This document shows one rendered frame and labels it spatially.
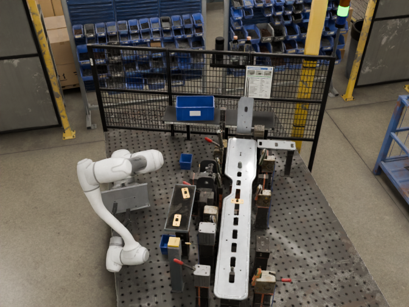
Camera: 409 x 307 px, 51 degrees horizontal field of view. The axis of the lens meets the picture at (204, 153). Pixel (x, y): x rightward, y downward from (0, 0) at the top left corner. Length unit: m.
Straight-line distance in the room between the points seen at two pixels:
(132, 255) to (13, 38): 2.69
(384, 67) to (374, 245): 2.57
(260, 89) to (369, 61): 2.47
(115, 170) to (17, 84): 2.56
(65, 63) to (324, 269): 4.03
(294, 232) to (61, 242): 2.08
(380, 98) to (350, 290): 3.54
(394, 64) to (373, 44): 0.50
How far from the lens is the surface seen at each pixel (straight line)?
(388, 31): 5.67
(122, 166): 2.54
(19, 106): 5.07
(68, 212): 4.35
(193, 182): 2.93
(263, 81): 3.48
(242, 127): 3.39
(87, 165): 2.62
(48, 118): 5.13
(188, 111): 3.45
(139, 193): 3.16
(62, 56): 5.69
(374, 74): 5.90
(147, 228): 3.14
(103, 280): 3.79
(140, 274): 2.92
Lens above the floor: 3.11
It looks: 41 degrees down
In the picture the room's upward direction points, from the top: straight up
